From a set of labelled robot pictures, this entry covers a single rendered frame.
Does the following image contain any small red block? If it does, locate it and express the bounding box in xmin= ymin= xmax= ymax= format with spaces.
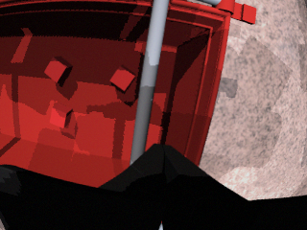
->
xmin=111 ymin=65 xmax=135 ymax=91
xmin=50 ymin=103 xmax=73 ymax=127
xmin=45 ymin=57 xmax=73 ymax=83

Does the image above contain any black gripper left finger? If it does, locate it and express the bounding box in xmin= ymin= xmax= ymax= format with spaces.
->
xmin=0 ymin=143 xmax=166 ymax=230

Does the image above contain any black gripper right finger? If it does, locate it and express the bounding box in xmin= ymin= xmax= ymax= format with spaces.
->
xmin=160 ymin=145 xmax=307 ymax=230

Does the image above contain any red plastic tray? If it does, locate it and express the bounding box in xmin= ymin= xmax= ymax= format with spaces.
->
xmin=0 ymin=0 xmax=257 ymax=188

